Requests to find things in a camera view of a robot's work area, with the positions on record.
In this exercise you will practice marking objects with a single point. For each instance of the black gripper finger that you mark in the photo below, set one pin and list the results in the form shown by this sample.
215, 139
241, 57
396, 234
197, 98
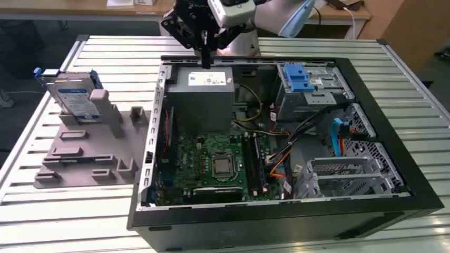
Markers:
179, 31
224, 39

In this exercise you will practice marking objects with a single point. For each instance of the hard disk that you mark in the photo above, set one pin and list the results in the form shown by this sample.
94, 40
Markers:
73, 100

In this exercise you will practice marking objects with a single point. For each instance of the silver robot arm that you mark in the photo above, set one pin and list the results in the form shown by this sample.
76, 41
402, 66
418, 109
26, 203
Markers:
267, 21

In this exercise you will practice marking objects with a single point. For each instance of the metal disk bay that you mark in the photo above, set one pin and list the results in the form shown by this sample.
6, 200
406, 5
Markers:
347, 177

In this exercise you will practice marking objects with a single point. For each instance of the small white box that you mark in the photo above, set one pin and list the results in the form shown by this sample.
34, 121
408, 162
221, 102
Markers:
145, 2

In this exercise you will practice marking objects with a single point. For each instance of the white flat box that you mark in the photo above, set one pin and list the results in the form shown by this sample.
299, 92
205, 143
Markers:
118, 4

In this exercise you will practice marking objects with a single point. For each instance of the blue drive latch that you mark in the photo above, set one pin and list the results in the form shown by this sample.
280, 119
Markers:
297, 77

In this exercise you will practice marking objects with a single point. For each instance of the grey power supply unit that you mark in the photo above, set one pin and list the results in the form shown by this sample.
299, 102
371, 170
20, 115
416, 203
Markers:
200, 110

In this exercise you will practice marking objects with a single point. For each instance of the wooden desk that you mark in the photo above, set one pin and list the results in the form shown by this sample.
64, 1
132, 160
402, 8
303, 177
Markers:
69, 6

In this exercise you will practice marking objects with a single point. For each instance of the metal drive cage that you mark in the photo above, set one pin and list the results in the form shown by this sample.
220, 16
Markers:
316, 100

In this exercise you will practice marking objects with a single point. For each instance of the dark brown case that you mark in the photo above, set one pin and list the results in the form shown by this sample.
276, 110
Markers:
345, 3

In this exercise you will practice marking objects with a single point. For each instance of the green motherboard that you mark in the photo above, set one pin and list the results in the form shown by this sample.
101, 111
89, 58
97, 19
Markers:
231, 142

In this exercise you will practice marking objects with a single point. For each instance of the CPU socket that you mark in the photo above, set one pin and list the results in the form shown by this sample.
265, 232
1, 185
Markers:
224, 155

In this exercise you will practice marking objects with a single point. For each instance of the black chair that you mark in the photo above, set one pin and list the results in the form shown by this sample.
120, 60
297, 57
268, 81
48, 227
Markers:
17, 47

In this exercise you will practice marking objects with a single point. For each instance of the silver CPU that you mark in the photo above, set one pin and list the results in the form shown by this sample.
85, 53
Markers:
223, 166

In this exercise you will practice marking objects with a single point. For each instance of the grey parts rack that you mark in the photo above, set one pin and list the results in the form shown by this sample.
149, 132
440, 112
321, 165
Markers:
94, 142

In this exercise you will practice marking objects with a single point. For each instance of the wooden cabinet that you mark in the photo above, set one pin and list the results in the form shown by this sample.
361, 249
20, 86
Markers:
414, 26

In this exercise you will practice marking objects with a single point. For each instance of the white stand foot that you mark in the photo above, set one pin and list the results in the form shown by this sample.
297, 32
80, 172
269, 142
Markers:
5, 100

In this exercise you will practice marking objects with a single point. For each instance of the black graphics card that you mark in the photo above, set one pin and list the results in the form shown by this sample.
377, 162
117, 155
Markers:
213, 193

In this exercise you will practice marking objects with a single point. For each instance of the black PC case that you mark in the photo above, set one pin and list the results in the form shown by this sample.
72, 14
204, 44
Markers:
245, 229

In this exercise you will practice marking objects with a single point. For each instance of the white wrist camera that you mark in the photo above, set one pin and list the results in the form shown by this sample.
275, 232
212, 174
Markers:
235, 13

